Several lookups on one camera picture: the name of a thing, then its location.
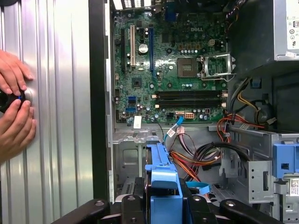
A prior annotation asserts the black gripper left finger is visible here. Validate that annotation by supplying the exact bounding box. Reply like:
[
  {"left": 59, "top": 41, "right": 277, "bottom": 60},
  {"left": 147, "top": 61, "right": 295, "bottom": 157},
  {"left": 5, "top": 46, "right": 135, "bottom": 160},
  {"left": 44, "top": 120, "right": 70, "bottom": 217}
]
[{"left": 51, "top": 195, "right": 146, "bottom": 224}]

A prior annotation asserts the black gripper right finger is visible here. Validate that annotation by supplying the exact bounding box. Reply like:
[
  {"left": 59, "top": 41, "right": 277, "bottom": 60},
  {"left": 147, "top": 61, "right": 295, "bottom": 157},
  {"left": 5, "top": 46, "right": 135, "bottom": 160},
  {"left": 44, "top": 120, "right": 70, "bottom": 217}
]
[{"left": 186, "top": 195, "right": 278, "bottom": 224}]

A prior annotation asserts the hard disk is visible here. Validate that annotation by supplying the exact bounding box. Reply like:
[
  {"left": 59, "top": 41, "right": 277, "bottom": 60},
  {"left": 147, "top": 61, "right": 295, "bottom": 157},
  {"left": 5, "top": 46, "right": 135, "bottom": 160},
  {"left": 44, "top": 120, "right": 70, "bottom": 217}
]
[{"left": 142, "top": 141, "right": 187, "bottom": 224}]

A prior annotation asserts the round black tool blue ring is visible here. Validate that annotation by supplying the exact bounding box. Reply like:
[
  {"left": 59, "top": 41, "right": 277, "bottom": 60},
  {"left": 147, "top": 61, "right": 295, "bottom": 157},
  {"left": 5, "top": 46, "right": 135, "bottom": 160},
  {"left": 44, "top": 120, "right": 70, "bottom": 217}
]
[{"left": 0, "top": 90, "right": 26, "bottom": 113}]

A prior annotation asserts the metal disk bay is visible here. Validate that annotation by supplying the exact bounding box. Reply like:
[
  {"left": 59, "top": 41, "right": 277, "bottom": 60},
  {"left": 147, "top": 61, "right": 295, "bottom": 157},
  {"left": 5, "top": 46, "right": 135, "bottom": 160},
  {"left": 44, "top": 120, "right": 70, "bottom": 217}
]
[{"left": 113, "top": 134, "right": 249, "bottom": 224}]

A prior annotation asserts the person's right hand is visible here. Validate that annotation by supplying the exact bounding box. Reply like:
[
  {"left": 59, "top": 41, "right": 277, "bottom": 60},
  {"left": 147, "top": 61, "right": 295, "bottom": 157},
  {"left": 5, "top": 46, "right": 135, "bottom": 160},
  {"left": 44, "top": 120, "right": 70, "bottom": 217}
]
[{"left": 0, "top": 99, "right": 37, "bottom": 163}]

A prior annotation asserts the person's left hand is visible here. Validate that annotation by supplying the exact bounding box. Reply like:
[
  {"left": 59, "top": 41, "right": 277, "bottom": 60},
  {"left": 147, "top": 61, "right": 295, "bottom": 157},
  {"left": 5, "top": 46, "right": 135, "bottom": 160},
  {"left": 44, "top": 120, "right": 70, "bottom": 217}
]
[{"left": 0, "top": 50, "right": 35, "bottom": 94}]

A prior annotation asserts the grey optical drive cage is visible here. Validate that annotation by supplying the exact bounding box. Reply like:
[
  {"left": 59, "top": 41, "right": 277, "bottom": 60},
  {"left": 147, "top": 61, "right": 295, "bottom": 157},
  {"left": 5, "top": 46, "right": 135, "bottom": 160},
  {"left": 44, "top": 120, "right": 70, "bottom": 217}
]
[{"left": 247, "top": 130, "right": 299, "bottom": 224}]

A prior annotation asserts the black open PC case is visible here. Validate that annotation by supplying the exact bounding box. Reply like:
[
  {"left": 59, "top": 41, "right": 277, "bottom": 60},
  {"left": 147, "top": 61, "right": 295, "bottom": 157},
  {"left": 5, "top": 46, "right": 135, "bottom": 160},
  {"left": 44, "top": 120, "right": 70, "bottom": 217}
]
[{"left": 88, "top": 0, "right": 299, "bottom": 224}]

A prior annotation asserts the blue plastic drive latch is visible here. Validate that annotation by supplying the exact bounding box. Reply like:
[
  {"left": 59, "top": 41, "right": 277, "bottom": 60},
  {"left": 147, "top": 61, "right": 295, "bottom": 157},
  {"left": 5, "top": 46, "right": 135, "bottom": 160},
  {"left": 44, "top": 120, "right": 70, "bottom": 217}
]
[{"left": 272, "top": 141, "right": 299, "bottom": 180}]

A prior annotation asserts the black RAM slot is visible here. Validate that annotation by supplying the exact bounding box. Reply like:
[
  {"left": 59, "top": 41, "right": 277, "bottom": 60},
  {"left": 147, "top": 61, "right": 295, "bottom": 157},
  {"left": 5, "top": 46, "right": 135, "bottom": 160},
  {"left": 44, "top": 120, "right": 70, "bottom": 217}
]
[
  {"left": 156, "top": 104, "right": 222, "bottom": 109},
  {"left": 156, "top": 95, "right": 222, "bottom": 100},
  {"left": 156, "top": 90, "right": 222, "bottom": 95},
  {"left": 156, "top": 99, "right": 222, "bottom": 105}
]

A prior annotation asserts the green motherboard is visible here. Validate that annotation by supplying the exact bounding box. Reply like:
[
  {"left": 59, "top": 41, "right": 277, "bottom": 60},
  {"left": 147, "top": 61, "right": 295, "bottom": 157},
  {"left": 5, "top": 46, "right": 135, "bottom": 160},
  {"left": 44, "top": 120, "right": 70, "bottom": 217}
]
[{"left": 113, "top": 0, "right": 229, "bottom": 124}]

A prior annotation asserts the CPU socket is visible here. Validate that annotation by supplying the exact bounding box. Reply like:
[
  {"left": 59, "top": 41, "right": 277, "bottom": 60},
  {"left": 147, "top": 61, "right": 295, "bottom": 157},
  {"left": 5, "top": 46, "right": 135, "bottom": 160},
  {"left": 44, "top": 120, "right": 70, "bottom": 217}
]
[{"left": 176, "top": 57, "right": 199, "bottom": 79}]

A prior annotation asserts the long black expansion slot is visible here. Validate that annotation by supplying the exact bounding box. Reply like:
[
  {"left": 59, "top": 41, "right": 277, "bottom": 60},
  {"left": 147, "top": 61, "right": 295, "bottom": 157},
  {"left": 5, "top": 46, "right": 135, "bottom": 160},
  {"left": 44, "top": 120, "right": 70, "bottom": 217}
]
[{"left": 121, "top": 29, "right": 126, "bottom": 73}]

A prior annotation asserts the blue expansion slot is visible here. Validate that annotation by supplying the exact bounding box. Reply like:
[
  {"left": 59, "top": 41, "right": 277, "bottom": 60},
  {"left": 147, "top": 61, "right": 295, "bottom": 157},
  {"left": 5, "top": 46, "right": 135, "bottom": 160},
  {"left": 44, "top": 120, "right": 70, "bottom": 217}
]
[{"left": 149, "top": 27, "right": 155, "bottom": 73}]

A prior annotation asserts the silver coin cell battery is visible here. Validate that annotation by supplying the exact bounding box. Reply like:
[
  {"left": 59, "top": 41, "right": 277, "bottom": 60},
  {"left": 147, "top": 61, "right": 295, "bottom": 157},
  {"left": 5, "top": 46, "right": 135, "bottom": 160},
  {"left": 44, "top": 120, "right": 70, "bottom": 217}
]
[{"left": 138, "top": 43, "right": 150, "bottom": 55}]

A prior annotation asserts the white expansion slot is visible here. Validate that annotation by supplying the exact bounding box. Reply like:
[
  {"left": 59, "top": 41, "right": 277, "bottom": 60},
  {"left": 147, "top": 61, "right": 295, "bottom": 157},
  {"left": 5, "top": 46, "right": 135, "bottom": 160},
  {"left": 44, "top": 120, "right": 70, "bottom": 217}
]
[{"left": 130, "top": 25, "right": 136, "bottom": 69}]

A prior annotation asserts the grey power supply unit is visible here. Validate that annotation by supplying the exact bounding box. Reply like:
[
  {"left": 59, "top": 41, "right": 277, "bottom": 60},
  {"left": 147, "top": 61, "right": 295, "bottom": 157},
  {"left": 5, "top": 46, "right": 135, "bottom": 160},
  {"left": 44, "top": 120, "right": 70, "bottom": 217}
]
[{"left": 228, "top": 0, "right": 299, "bottom": 70}]

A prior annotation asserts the orange black wire bundle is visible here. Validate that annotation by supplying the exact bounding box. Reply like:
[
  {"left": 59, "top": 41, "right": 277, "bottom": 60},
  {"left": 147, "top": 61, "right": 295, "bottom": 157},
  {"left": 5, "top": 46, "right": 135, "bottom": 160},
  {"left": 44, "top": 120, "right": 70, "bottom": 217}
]
[{"left": 169, "top": 78, "right": 278, "bottom": 185}]

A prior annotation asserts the blue SATA wire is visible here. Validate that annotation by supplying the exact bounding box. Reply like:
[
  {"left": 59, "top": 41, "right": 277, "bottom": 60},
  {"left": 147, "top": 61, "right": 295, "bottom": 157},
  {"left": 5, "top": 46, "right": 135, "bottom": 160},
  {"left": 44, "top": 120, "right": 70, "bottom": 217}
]
[{"left": 163, "top": 114, "right": 210, "bottom": 195}]

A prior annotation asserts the wire locking lever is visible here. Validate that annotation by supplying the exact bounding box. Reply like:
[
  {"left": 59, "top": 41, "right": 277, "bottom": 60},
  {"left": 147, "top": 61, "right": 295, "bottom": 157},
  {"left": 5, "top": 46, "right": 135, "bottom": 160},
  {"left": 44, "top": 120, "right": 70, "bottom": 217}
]
[{"left": 200, "top": 75, "right": 234, "bottom": 83}]

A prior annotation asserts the metal socket cover frame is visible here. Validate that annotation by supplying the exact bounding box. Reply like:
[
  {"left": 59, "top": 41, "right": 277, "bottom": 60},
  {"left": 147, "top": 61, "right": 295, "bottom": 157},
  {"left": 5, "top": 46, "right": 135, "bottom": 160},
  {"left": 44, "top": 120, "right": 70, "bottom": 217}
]
[{"left": 198, "top": 54, "right": 235, "bottom": 77}]

